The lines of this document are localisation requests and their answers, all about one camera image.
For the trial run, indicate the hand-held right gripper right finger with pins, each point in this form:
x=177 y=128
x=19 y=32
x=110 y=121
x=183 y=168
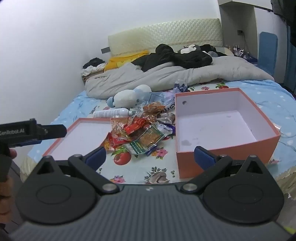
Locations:
x=203 y=158

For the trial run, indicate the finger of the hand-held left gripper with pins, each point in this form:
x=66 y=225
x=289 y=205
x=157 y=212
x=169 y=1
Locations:
x=52 y=131
x=25 y=142

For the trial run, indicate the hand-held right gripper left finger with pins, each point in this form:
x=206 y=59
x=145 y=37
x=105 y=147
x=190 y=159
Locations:
x=99 y=155

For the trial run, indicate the yellow red snack packet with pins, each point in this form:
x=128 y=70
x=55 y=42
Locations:
x=112 y=141

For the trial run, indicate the orange cardboard box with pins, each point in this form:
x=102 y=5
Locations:
x=215 y=125

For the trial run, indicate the clear red printed snack packet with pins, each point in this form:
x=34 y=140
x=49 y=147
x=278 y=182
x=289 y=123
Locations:
x=119 y=124

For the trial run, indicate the shiny red snack packet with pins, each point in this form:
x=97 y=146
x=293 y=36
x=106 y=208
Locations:
x=135 y=126

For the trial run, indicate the blue white snack packet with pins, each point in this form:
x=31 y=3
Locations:
x=165 y=128

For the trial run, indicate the silver snack wrapper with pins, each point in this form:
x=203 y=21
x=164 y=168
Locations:
x=167 y=117

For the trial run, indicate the clear brown snack packet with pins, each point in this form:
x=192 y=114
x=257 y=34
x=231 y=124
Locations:
x=153 y=107

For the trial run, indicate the person's left hand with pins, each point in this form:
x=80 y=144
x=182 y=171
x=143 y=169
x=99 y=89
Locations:
x=13 y=153

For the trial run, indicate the orange box lid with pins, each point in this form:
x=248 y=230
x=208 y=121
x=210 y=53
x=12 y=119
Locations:
x=78 y=136

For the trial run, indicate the white spray bottle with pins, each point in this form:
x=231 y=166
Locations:
x=111 y=113

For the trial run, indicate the floral fruit print cloth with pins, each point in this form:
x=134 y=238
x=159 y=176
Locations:
x=143 y=169

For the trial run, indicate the white blue plush toy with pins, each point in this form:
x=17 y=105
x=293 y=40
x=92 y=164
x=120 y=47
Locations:
x=129 y=96

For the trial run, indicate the clear blue printed plastic bag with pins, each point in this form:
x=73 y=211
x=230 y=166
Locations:
x=163 y=99

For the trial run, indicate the pile of folded clothes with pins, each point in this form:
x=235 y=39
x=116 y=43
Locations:
x=93 y=63

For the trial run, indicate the grey quilt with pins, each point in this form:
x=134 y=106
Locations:
x=180 y=74

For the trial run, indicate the yellow cloth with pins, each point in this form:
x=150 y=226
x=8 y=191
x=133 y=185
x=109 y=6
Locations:
x=120 y=60

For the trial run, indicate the black fleece clothes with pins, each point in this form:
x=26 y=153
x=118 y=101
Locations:
x=192 y=59

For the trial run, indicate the group of small bottles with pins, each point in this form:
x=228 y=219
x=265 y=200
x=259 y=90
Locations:
x=238 y=49

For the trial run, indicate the blue padded board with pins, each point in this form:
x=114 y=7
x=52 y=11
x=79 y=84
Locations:
x=268 y=51

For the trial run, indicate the cream padded headboard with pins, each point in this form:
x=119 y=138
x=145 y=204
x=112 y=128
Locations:
x=166 y=34

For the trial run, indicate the white wardrobe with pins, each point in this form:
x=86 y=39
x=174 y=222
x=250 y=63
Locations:
x=238 y=20

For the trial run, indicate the hanging black jacket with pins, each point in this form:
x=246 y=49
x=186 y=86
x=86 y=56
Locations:
x=288 y=14

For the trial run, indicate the grey wall outlet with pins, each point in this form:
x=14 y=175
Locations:
x=105 y=49

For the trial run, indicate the black wall socket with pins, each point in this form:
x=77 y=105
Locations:
x=240 y=32

